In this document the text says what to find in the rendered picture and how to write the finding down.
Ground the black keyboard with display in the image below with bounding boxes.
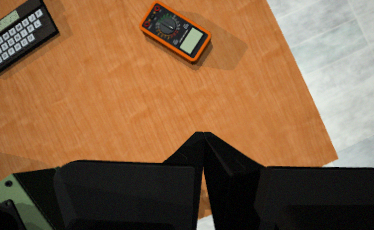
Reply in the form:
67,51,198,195
0,0,60,73

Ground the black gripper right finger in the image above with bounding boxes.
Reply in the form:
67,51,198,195
203,132,374,230

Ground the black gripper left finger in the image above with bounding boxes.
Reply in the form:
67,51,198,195
53,131,205,230

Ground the orange digital multimeter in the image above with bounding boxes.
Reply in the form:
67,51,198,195
139,1,211,65

